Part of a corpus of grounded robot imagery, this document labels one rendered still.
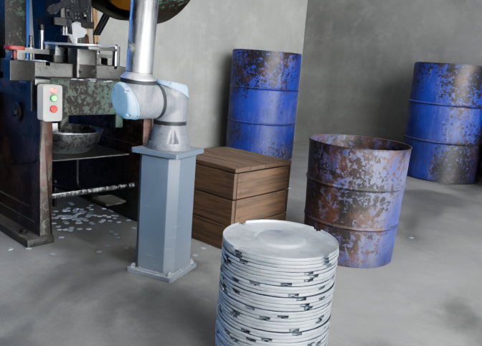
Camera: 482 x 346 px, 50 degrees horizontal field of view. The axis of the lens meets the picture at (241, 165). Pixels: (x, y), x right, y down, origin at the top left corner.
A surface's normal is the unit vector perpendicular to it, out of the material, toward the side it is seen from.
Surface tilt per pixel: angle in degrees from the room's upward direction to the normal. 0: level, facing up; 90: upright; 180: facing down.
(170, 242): 90
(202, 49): 90
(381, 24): 90
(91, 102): 90
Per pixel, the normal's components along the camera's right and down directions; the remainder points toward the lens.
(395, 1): -0.68, 0.09
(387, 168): 0.37, 0.24
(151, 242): -0.41, 0.15
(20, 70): 0.73, 0.18
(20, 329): 0.07, -0.98
